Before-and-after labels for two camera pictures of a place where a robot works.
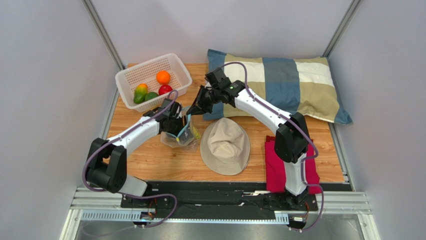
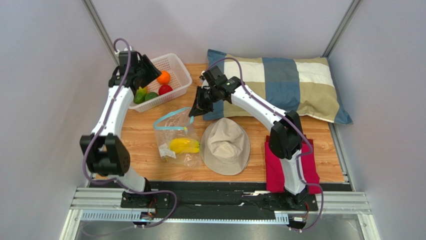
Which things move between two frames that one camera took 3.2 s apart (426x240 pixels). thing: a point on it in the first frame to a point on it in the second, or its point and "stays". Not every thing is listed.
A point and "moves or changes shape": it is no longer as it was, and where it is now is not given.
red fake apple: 164,89 stays
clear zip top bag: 188,138 moves or changes shape
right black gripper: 204,100 stays
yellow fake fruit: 197,133 to 184,145
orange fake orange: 163,77 stays
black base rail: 217,197 stays
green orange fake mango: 140,93 stays
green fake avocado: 150,95 stays
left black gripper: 179,119 to 153,72
